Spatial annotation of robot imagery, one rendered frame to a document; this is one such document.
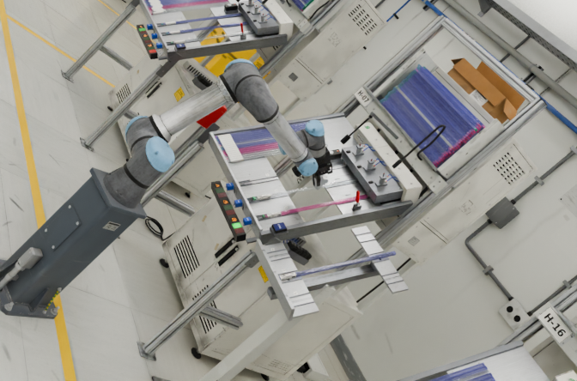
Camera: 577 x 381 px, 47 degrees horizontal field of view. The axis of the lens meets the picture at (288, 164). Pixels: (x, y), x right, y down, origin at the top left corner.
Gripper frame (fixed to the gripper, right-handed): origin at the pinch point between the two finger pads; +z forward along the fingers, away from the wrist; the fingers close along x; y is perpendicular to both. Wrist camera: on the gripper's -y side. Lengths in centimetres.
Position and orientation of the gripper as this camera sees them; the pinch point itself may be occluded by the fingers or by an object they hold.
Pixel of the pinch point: (315, 186)
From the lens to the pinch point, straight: 290.0
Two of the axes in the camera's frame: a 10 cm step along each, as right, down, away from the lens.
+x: -3.8, -6.2, 6.9
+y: 9.2, -3.3, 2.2
